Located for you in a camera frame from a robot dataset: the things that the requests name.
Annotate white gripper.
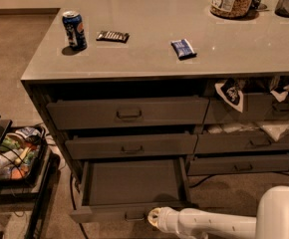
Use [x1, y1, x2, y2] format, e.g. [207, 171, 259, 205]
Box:
[147, 207, 179, 233]

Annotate grey drawer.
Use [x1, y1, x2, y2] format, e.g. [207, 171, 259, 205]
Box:
[47, 96, 209, 129]
[187, 153, 289, 176]
[65, 132, 197, 159]
[204, 93, 289, 124]
[195, 131, 289, 154]
[71, 157, 191, 223]

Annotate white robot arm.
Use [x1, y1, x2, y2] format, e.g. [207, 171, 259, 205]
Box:
[147, 186, 289, 239]

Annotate grey drawer cabinet counter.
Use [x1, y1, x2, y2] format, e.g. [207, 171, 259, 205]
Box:
[22, 0, 289, 176]

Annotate clear plastic bags in drawer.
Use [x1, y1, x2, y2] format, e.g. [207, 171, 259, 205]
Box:
[206, 120, 289, 141]

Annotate black side cart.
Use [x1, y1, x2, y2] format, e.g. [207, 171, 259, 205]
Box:
[0, 117, 60, 239]

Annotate black bin of trash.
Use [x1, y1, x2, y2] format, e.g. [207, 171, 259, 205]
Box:
[0, 125, 47, 184]

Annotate blue snack packet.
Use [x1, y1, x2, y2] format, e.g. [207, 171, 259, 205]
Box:
[170, 39, 196, 60]

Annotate dark striped snack bar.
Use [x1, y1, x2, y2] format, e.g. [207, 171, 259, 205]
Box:
[96, 31, 130, 43]

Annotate blue Pepsi soda can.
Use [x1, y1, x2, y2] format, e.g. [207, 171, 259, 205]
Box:
[62, 10, 87, 51]

